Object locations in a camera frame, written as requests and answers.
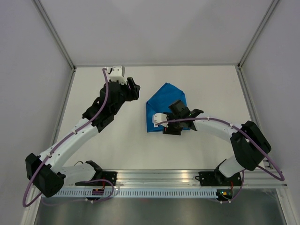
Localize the right aluminium frame post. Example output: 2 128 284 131
237 0 281 70

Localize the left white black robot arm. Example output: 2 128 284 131
25 77 140 197

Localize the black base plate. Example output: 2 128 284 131
93 171 118 186
195 171 242 187

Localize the white slotted cable duct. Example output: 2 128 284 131
55 187 217 198

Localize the blue cloth napkin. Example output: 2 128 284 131
146 83 187 133

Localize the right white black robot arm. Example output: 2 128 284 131
152 100 271 186

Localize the aluminium frame post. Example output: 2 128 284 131
237 0 281 70
32 0 76 71

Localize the aluminium mounting rail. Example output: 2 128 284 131
115 169 287 188

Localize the left aluminium frame post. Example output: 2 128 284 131
32 0 76 71

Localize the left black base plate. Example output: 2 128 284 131
93 171 118 186

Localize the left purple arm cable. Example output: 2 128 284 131
22 67 118 207

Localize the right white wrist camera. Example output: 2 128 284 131
152 112 172 128

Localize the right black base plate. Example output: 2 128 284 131
195 171 242 187

